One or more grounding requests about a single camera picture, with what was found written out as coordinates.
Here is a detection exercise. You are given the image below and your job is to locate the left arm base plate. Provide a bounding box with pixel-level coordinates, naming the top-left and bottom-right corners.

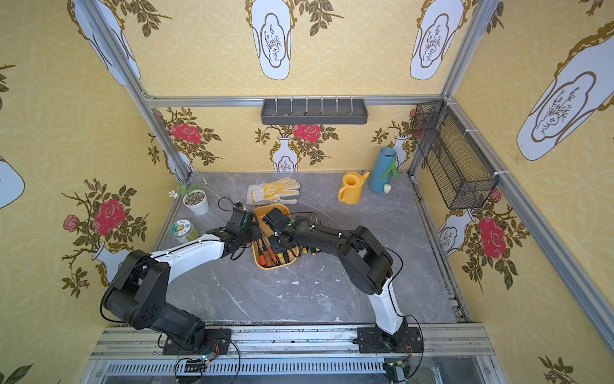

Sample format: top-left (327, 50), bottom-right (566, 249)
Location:
top-left (162, 328), bottom-right (232, 356)

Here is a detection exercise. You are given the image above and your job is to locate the grey wall shelf rack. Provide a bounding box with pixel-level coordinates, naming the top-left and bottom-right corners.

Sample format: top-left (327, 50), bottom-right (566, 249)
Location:
top-left (261, 97), bottom-right (369, 126)

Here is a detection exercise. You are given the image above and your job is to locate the yellow plastic storage box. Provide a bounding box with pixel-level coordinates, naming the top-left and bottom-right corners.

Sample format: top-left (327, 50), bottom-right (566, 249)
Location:
top-left (252, 203), bottom-right (302, 270)

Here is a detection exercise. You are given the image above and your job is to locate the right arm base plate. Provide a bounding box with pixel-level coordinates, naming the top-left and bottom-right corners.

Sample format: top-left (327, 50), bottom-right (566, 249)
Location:
top-left (353, 326), bottom-right (424, 354)

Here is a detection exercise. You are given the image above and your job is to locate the yellow white work glove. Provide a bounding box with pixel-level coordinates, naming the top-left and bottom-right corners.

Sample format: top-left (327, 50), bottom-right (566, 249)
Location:
top-left (246, 177), bottom-right (301, 206)

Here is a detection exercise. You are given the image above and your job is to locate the white potted succulent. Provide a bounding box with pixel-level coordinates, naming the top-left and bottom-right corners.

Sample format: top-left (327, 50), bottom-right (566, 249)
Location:
top-left (169, 184), bottom-right (209, 216)

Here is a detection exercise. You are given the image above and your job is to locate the green tape roll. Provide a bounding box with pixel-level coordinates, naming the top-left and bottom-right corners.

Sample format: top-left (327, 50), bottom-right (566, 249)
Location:
top-left (170, 219), bottom-right (200, 244)

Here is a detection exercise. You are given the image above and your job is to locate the black wire mesh basket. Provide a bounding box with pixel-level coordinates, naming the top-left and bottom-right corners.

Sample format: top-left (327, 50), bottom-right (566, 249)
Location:
top-left (412, 101), bottom-right (499, 210)

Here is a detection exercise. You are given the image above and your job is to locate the yellow watering can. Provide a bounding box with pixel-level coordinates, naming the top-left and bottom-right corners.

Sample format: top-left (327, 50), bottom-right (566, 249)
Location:
top-left (337, 171), bottom-right (370, 205)

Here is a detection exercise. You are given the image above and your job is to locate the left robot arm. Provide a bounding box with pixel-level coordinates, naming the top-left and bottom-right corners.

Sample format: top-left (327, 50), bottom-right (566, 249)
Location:
top-left (101, 203), bottom-right (260, 352)

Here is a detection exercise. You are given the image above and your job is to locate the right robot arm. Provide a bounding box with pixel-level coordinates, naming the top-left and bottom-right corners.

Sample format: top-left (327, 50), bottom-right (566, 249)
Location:
top-left (262, 208), bottom-right (404, 336)

